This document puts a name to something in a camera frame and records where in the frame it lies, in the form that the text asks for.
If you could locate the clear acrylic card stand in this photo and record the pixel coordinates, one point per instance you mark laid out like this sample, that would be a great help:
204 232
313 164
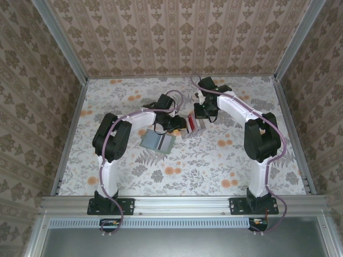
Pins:
199 131

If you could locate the grey magnetic stripe card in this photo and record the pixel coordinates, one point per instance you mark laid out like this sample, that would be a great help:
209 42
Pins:
167 143

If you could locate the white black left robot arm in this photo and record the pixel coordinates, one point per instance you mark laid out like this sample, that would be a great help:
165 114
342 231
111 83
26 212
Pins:
122 142

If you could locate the aluminium side rail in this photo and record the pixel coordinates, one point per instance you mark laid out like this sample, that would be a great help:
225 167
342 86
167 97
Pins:
285 107
77 107

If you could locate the floral table cover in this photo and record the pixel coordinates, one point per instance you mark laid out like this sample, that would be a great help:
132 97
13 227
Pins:
171 184

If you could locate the aluminium frame post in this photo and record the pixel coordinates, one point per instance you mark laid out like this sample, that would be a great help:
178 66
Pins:
298 40
61 40

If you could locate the red card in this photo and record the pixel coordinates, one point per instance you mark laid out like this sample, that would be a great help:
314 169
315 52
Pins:
191 123

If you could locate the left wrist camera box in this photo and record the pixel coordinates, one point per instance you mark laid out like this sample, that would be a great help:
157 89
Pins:
175 111

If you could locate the sheet metal panel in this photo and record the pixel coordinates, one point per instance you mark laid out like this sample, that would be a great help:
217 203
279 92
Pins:
174 243

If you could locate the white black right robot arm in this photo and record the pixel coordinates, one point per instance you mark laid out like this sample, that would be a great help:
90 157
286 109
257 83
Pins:
257 142

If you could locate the aluminium front rail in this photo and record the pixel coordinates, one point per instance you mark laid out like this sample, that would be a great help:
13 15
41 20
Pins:
182 204

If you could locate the green card holder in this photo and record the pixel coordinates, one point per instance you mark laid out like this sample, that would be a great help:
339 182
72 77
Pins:
150 139

